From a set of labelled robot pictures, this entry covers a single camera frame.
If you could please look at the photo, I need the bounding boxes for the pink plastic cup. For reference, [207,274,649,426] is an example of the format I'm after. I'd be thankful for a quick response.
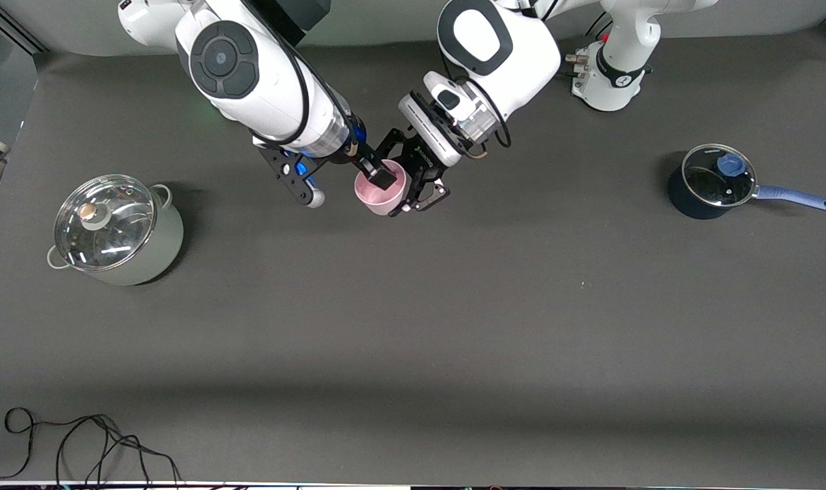
[354,159,410,217]

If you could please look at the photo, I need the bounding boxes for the glass pot lid beige knob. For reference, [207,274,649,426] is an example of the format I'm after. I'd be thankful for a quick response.
[54,174,158,272]

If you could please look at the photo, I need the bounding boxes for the glass lid blue knob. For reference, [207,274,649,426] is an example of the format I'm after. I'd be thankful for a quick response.
[682,144,757,208]

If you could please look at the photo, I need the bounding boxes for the thin black loose cable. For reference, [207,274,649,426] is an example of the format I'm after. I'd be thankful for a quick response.
[0,407,182,488]

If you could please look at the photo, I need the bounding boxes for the grey-green cooking pot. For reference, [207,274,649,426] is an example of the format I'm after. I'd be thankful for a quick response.
[47,182,184,287]

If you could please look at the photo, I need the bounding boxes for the dark blue saucepan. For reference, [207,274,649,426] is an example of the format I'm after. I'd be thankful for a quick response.
[667,144,826,221]

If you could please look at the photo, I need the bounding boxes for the black left arm base cables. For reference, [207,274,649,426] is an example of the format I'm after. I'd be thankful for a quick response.
[556,10,612,78]

